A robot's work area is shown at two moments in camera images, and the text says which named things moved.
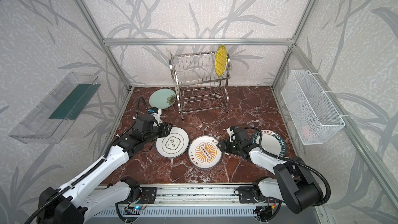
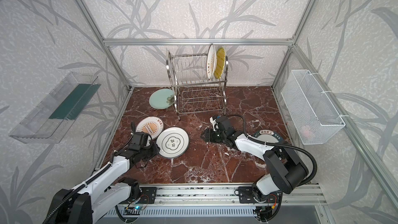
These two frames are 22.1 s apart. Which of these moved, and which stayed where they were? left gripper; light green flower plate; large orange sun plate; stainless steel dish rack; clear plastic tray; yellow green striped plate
Moved: left gripper; large orange sun plate
Stayed: yellow green striped plate; clear plastic tray; light green flower plate; stainless steel dish rack
